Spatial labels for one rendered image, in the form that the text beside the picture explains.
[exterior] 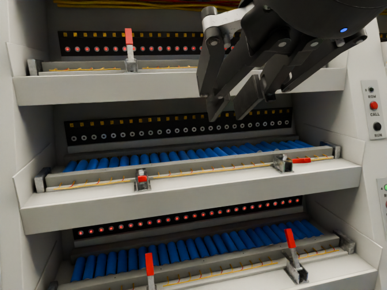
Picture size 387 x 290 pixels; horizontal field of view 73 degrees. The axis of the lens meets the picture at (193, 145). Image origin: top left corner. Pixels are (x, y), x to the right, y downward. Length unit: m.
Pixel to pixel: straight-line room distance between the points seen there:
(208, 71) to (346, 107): 0.44
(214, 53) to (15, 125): 0.35
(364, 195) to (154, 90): 0.45
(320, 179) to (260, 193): 0.13
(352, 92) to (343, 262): 0.34
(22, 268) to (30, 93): 0.26
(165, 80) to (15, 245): 0.34
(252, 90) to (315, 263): 0.41
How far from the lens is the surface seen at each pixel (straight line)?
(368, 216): 0.63
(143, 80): 0.46
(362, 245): 0.66
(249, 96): 0.32
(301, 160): 0.47
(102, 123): 0.60
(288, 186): 0.52
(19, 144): 0.48
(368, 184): 0.62
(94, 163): 0.55
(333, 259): 0.64
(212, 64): 0.22
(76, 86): 0.47
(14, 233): 0.48
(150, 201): 0.44
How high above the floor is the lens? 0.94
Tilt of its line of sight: 4 degrees up
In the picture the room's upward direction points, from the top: 6 degrees counter-clockwise
